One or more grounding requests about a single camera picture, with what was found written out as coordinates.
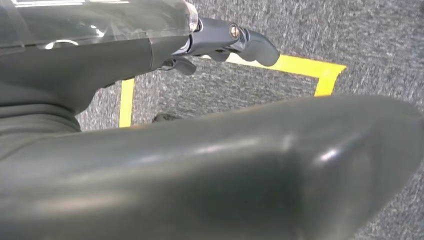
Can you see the yellow floor tape square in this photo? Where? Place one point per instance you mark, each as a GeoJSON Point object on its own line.
{"type": "Point", "coordinates": [298, 66]}

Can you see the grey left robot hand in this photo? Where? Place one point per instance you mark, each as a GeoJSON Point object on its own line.
{"type": "Point", "coordinates": [198, 182]}

